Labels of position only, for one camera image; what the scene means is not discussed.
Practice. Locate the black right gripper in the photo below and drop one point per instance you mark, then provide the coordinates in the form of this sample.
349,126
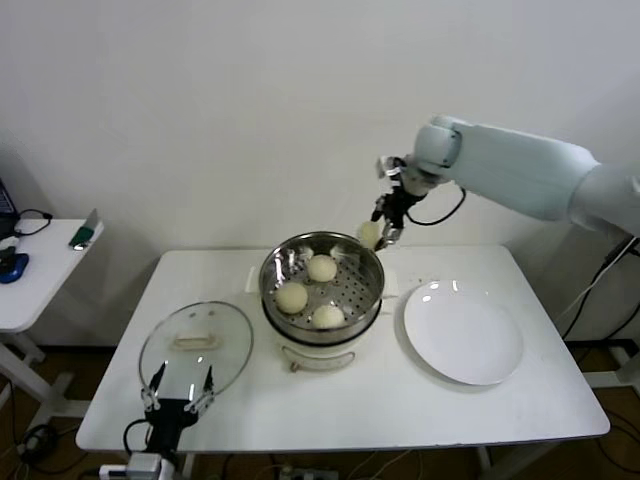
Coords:
399,202

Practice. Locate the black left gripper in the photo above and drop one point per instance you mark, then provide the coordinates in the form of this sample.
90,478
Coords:
167,415

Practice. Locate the white steamed baozi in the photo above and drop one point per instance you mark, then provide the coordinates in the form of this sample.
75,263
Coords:
369,234
291,298
328,316
321,267

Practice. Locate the glass pot lid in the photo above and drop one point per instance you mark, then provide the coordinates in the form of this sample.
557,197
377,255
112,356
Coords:
225,345

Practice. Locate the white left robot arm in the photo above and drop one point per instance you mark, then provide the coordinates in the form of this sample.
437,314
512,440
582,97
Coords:
171,467

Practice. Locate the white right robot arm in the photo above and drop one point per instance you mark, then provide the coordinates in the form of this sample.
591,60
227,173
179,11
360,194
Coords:
500,165

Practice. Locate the stainless steel steamer basket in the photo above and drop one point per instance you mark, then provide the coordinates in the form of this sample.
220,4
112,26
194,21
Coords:
370,280

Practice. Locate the white table leg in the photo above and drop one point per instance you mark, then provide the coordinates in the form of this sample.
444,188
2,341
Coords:
483,462
189,466

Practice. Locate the white round plate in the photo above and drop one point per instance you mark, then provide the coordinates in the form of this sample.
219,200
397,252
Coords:
460,335

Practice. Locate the white electric pot base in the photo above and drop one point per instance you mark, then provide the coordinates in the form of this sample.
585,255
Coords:
320,357

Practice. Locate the grey floor power strip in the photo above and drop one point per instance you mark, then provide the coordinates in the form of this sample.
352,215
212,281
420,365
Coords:
310,474

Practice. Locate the white side table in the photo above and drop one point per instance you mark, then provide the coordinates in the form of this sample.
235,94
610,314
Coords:
45,280

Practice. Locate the blue computer mouse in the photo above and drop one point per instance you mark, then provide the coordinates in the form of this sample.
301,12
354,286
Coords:
12,267

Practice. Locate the small black white gadget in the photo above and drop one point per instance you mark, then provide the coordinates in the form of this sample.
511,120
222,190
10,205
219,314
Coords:
7,247

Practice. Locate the dark laptop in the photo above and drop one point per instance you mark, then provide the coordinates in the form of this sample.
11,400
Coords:
5,205

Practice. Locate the white stand base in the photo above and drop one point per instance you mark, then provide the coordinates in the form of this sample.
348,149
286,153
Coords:
615,379

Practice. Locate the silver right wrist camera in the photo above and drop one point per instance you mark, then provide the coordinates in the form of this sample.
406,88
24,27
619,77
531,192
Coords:
387,166

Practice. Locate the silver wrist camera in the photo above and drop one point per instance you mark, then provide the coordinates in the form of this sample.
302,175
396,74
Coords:
387,166
142,466

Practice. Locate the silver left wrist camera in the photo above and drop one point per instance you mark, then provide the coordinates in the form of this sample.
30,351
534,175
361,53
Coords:
142,466

